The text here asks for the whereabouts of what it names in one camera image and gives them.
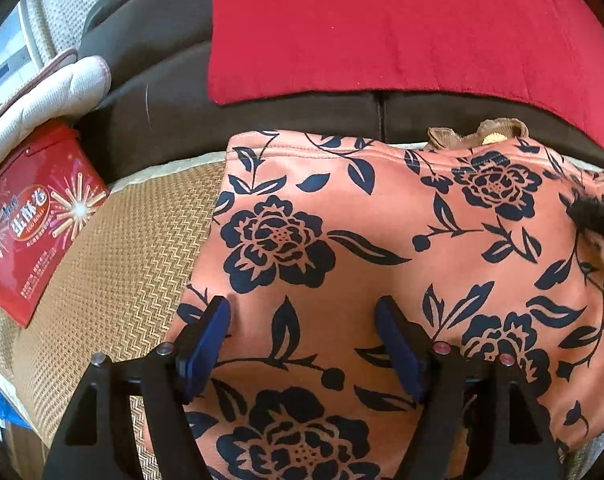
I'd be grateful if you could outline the blue packet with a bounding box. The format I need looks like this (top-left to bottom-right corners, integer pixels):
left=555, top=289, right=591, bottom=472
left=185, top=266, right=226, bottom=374
left=0, top=360, right=33, bottom=431

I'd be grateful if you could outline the beige woven mat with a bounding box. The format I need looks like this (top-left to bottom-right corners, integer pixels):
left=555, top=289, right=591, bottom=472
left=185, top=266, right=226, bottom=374
left=0, top=152, right=600, bottom=480

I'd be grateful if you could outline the red cloth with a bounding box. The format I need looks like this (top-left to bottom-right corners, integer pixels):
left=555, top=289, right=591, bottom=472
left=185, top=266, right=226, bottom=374
left=207, top=0, right=604, bottom=158

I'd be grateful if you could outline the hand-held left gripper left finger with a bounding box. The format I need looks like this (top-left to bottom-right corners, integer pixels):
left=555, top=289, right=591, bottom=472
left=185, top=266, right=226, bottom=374
left=41, top=296, right=232, bottom=480

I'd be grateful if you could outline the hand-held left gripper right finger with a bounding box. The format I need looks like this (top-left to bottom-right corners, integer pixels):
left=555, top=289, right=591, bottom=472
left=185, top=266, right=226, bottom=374
left=374, top=296, right=565, bottom=480

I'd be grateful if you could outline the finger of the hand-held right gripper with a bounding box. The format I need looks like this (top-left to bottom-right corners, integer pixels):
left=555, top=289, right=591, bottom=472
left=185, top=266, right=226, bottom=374
left=567, top=195, right=604, bottom=241

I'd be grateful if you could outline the orange floral garment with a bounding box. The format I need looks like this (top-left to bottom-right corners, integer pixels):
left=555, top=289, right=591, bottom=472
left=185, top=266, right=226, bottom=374
left=162, top=117, right=604, bottom=480

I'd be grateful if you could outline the red snack box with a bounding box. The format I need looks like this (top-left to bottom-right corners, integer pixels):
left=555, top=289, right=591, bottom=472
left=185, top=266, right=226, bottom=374
left=0, top=120, right=110, bottom=330

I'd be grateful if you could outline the white quilted pad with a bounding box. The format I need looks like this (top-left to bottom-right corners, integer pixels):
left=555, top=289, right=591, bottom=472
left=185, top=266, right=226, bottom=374
left=0, top=50, right=113, bottom=176

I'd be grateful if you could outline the dark brown sofa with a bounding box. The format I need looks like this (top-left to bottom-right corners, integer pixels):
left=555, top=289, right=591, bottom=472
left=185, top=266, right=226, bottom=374
left=74, top=0, right=604, bottom=186

